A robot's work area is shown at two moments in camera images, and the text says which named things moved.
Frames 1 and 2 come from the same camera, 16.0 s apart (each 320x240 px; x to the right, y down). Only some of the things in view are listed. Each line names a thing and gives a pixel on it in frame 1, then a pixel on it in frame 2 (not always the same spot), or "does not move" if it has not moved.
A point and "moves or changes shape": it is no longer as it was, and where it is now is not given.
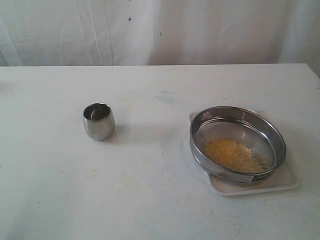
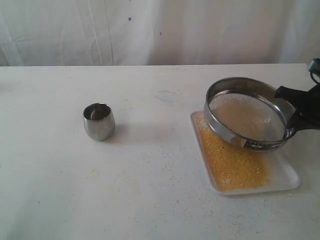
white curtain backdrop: x=113 y=32 does not move
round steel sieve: x=236 y=144 to x=246 y=111
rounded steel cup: x=99 y=121 does not move
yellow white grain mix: x=234 y=156 moves or changes shape
